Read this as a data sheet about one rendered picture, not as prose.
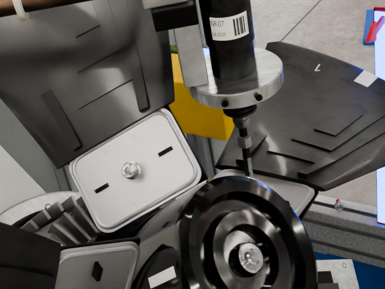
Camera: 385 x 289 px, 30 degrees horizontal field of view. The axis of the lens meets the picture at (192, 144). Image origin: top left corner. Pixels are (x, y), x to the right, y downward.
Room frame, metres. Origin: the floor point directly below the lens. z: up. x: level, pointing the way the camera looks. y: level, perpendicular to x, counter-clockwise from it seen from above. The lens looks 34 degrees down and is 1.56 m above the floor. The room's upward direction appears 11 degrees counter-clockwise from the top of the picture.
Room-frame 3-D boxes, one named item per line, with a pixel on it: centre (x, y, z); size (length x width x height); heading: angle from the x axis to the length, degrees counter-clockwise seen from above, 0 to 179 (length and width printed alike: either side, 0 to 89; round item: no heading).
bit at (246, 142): (0.46, -0.04, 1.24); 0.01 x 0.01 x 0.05
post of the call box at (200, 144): (0.92, -0.01, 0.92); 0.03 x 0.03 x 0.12; 54
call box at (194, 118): (0.92, -0.01, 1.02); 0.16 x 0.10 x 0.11; 54
